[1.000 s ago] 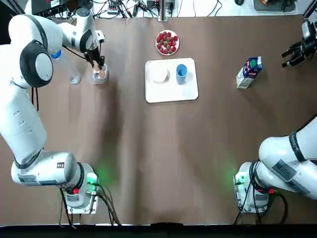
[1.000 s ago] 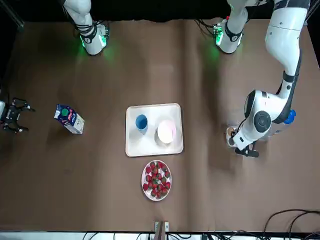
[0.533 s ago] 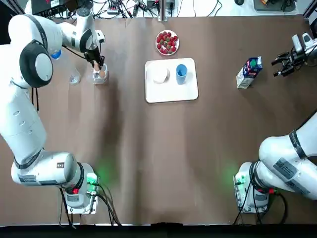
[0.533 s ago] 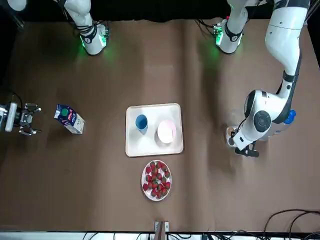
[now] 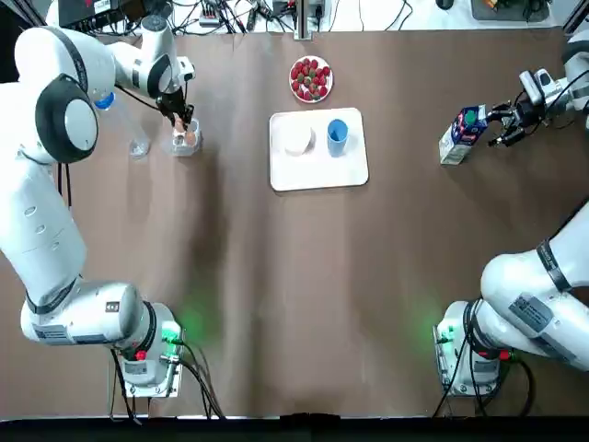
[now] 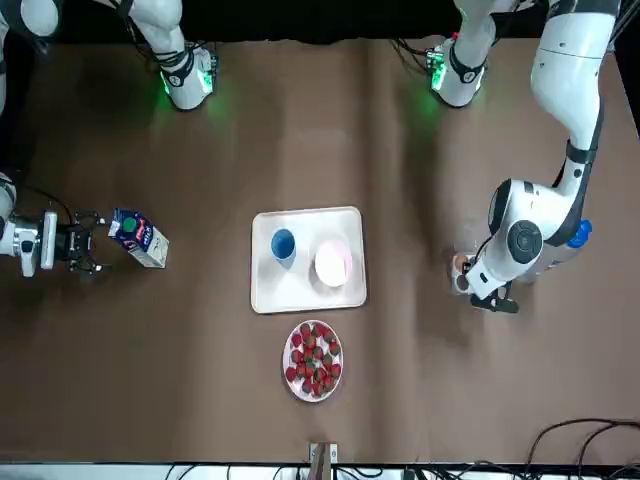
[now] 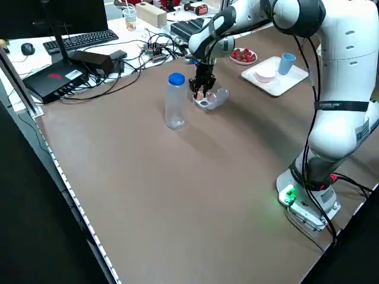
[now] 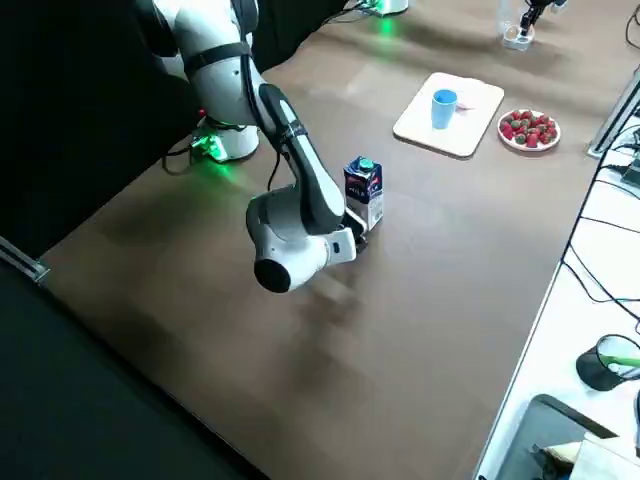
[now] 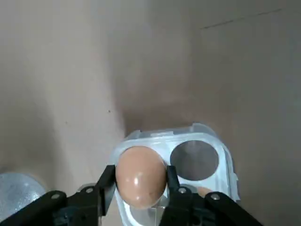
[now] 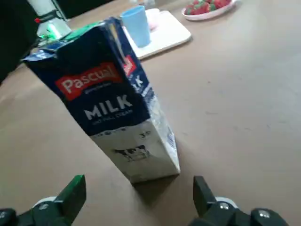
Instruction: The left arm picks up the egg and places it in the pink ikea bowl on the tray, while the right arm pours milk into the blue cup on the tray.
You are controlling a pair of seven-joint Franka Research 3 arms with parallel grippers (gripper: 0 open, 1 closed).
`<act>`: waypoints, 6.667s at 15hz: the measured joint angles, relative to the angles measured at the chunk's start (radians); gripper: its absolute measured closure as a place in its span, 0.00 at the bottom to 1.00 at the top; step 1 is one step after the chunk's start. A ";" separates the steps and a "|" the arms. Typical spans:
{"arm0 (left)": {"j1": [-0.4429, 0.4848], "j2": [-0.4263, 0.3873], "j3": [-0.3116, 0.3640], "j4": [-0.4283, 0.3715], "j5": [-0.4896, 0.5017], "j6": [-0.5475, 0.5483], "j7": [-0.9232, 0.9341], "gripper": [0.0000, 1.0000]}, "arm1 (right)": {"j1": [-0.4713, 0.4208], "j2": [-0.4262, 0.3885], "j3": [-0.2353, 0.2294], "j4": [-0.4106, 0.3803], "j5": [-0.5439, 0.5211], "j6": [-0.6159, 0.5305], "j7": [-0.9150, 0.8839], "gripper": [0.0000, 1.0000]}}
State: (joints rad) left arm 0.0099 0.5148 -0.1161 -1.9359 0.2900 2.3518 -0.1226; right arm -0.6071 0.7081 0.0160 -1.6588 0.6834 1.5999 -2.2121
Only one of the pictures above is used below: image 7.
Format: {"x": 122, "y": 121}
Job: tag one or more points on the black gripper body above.
{"x": 205, "y": 70}

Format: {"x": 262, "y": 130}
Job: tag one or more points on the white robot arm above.
{"x": 340, "y": 88}

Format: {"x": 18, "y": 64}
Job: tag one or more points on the clear plastic egg box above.
{"x": 220, "y": 96}

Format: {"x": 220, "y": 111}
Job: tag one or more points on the white rectangular tray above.
{"x": 284, "y": 85}

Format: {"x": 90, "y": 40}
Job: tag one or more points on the blue cup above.
{"x": 285, "y": 66}

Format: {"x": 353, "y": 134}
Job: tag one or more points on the clear plastic drink cup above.
{"x": 129, "y": 19}

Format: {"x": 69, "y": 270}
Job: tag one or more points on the clear bottle blue cap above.
{"x": 175, "y": 103}

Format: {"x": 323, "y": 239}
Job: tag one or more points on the white round plate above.
{"x": 241, "y": 62}

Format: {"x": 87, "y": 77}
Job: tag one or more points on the red strawberry pile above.
{"x": 242, "y": 54}

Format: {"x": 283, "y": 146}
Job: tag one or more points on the grey metal device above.
{"x": 186, "y": 28}

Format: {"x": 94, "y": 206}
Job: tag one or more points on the red black power tool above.
{"x": 199, "y": 9}

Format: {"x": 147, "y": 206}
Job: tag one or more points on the long wooden box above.
{"x": 151, "y": 14}

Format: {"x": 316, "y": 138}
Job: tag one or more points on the small black adapter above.
{"x": 118, "y": 54}

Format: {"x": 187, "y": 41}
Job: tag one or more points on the large black power adapter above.
{"x": 91, "y": 60}

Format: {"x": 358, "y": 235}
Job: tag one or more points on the black keyboard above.
{"x": 80, "y": 40}

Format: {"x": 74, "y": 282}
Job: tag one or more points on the black box red logo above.
{"x": 44, "y": 84}

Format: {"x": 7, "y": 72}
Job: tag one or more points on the black monitor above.
{"x": 44, "y": 17}

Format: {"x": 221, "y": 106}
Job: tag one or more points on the black computer mouse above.
{"x": 28, "y": 48}

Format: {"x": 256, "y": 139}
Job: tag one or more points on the aluminium frame rail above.
{"x": 22, "y": 85}

